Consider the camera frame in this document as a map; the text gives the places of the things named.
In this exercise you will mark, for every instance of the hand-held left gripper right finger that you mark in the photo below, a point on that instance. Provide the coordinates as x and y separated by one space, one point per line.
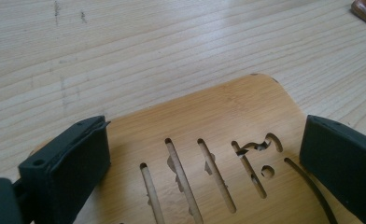
343 165

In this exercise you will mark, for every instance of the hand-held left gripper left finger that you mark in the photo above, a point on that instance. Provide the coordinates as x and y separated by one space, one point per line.
66 168

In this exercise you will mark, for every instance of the bamboo trivet with cutouts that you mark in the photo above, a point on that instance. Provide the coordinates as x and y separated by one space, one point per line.
234 109

